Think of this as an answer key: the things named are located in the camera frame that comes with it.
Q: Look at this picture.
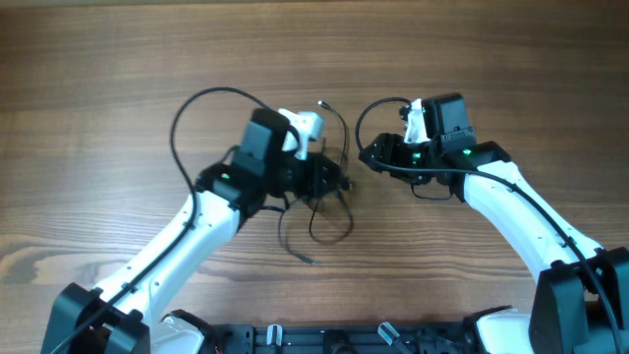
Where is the black usb cable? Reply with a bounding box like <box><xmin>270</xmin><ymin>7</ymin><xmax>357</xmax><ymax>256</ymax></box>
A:
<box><xmin>315</xmin><ymin>99</ymin><xmax>352</xmax><ymax>173</ymax></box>
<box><xmin>276</xmin><ymin>147</ymin><xmax>356</xmax><ymax>266</ymax></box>

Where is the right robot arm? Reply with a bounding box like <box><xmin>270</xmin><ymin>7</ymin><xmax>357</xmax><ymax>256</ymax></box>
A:
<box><xmin>358</xmin><ymin>93</ymin><xmax>628</xmax><ymax>353</ymax></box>

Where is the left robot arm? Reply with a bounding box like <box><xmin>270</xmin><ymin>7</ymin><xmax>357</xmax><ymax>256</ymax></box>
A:
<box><xmin>41</xmin><ymin>108</ymin><xmax>340</xmax><ymax>353</ymax></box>

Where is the black aluminium base frame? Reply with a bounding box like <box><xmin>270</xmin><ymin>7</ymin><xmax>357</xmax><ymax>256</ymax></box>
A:
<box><xmin>200</xmin><ymin>321</ymin><xmax>486</xmax><ymax>354</ymax></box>

